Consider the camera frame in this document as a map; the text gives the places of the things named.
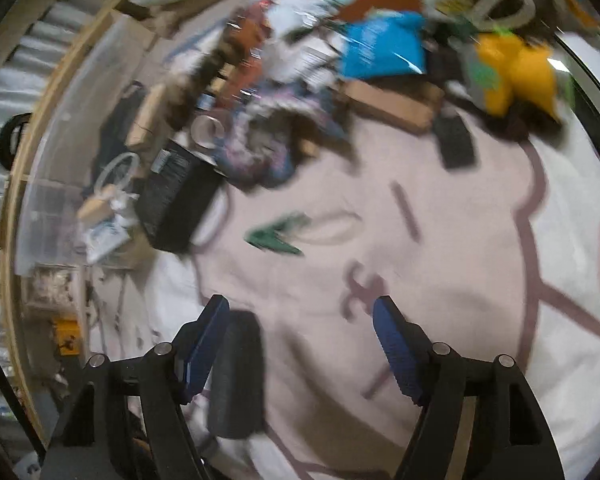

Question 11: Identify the wooden shelf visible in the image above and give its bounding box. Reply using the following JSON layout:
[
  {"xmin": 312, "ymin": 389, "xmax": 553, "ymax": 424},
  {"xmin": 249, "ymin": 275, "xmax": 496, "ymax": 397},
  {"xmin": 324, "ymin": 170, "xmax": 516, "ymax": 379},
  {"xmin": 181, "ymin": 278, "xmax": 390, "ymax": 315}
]
[{"xmin": 0, "ymin": 0, "xmax": 151, "ymax": 441}]

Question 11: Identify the brown cardboard piece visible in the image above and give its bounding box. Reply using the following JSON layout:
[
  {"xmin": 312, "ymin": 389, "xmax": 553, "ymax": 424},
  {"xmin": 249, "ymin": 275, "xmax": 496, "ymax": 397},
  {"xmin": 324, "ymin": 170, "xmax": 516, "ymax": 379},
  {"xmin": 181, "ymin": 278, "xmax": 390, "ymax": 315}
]
[{"xmin": 340, "ymin": 80, "xmax": 446, "ymax": 133}]

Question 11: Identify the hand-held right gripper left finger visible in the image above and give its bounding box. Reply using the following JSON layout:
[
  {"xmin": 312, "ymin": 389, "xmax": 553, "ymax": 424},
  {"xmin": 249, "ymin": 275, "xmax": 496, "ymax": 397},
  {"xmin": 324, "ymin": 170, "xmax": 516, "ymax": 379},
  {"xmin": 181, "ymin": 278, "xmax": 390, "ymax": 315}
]
[{"xmin": 45, "ymin": 294, "xmax": 231, "ymax": 480}]

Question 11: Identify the yellow plastic item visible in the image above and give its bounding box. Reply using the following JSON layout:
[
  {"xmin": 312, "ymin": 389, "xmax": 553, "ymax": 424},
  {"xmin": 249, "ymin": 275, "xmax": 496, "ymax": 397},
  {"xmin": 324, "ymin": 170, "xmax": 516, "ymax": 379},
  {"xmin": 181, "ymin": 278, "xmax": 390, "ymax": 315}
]
[{"xmin": 472, "ymin": 32, "xmax": 563, "ymax": 121}]

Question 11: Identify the black cardboard box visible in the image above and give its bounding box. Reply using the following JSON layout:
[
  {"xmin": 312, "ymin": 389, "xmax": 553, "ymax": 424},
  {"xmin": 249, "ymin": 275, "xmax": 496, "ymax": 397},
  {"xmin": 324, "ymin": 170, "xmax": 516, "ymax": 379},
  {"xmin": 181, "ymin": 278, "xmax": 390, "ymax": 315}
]
[{"xmin": 135, "ymin": 140, "xmax": 226, "ymax": 255}]

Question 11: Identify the clear container of cotton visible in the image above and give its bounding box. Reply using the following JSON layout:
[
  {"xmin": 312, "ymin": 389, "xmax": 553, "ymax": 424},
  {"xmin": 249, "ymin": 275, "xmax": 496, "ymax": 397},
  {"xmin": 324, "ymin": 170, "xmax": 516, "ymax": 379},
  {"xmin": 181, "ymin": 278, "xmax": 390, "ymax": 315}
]
[{"xmin": 25, "ymin": 265, "xmax": 83, "ymax": 311}]

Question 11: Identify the yellow box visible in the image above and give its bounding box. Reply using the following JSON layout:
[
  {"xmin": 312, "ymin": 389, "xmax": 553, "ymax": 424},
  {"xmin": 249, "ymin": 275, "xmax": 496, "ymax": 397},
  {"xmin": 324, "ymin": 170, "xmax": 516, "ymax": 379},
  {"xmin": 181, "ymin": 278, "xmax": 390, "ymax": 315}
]
[{"xmin": 55, "ymin": 320, "xmax": 78, "ymax": 356}]

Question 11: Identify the brown fur scrunchie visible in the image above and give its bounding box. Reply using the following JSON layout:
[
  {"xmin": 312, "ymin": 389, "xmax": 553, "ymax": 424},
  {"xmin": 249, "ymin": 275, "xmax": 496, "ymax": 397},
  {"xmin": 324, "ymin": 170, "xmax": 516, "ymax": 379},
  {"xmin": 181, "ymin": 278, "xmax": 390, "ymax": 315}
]
[{"xmin": 165, "ymin": 10, "xmax": 261, "ymax": 126}]

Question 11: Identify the grey curtain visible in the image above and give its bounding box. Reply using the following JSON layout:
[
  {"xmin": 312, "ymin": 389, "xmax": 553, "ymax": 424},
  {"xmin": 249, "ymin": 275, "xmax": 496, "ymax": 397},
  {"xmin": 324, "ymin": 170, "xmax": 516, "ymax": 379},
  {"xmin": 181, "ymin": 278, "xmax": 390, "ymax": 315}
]
[{"xmin": 0, "ymin": 0, "xmax": 96, "ymax": 361}]

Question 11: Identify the black cloth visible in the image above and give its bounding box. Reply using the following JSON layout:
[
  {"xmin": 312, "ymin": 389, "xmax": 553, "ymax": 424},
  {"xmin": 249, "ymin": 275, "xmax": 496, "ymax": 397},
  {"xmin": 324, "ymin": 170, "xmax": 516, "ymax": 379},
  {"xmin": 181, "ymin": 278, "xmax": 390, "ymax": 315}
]
[{"xmin": 92, "ymin": 82, "xmax": 148, "ymax": 181}]

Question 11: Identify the small black case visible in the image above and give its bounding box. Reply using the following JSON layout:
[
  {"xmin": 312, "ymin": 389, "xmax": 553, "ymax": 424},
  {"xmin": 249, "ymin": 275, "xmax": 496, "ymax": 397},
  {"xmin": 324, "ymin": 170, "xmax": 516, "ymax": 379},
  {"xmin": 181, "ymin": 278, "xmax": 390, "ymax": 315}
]
[{"xmin": 432, "ymin": 115, "xmax": 476, "ymax": 171}]

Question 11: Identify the purple crochet scrunchie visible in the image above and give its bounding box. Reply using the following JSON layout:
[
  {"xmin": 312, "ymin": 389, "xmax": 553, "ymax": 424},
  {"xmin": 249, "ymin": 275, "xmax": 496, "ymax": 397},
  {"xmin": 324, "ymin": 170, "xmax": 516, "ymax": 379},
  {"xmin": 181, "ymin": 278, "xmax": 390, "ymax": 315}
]
[{"xmin": 215, "ymin": 85, "xmax": 351, "ymax": 191}]

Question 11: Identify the green clip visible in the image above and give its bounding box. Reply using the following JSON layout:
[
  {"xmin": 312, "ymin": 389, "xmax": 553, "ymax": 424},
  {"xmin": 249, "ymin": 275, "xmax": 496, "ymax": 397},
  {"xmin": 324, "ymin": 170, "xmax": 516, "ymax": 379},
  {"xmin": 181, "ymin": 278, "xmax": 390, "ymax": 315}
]
[{"xmin": 244, "ymin": 212, "xmax": 311, "ymax": 256}]

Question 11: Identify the brown paper packet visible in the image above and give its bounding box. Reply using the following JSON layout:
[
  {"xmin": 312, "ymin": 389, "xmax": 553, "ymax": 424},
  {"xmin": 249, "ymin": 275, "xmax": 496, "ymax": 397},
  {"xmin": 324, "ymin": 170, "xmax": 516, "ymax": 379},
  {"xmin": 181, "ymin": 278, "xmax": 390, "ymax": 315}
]
[{"xmin": 127, "ymin": 82, "xmax": 168, "ymax": 151}]

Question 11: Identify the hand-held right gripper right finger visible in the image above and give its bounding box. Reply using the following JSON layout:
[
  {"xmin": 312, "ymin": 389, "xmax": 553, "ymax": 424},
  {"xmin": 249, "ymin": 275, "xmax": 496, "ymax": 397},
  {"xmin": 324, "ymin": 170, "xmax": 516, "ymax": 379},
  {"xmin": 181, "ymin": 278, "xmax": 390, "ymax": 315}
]
[{"xmin": 372, "ymin": 295, "xmax": 566, "ymax": 480}]

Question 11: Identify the white and blue packet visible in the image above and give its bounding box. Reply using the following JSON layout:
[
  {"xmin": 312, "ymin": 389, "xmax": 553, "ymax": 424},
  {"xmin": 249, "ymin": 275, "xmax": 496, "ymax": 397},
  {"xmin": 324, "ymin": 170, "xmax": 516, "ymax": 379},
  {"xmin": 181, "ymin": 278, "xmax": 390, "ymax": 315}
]
[{"xmin": 82, "ymin": 215, "xmax": 131, "ymax": 263}]

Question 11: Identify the clear plastic storage bin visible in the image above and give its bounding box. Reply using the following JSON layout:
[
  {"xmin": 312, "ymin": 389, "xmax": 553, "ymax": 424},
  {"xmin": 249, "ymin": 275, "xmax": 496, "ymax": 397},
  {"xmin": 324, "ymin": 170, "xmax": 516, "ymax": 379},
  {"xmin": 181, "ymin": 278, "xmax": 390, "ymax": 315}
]
[{"xmin": 15, "ymin": 12, "xmax": 221, "ymax": 281}]

